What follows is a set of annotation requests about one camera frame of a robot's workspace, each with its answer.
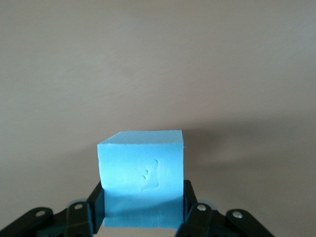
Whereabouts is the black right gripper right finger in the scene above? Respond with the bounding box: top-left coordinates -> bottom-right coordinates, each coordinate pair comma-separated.
175,180 -> 274,237

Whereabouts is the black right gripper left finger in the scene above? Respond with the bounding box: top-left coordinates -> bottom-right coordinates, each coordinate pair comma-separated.
0,181 -> 107,237

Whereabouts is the blue foam block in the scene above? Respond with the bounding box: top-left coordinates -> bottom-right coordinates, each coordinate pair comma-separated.
97,130 -> 185,229

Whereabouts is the brown table cover sheet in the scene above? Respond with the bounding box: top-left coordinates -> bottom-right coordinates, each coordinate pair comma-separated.
0,0 -> 316,237

